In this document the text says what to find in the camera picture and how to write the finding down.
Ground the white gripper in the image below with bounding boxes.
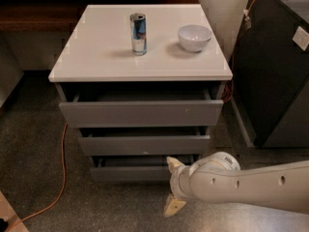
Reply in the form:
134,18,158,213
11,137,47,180
163,157,193,218

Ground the grey drawer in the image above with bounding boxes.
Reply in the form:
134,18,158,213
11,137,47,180
60,100,223,128
90,155,171,182
78,127,211,156

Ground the grey bottom drawer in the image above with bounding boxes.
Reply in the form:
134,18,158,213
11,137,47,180
90,155,171,182

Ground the white top drawer cabinet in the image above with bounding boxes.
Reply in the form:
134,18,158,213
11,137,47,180
49,4,232,168

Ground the wooden board corner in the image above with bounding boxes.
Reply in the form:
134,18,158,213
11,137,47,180
0,191,29,232

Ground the grey middle drawer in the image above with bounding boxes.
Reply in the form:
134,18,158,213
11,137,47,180
78,127,211,156

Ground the white ceramic bowl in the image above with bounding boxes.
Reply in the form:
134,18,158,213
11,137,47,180
178,24,212,52

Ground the dark grey cabinet right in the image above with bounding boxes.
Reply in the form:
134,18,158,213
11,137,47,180
233,0,309,148

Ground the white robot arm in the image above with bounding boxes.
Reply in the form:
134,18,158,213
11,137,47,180
164,152,309,217

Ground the silver blue redbull can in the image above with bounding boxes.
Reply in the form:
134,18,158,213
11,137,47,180
129,13,147,55

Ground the dark wooden shelf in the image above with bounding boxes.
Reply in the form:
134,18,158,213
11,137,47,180
0,0,198,32

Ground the grey top drawer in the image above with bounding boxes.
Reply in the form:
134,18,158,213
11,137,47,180
60,100,223,128

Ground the orange floor cable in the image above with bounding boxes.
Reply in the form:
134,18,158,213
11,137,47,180
4,123,69,232

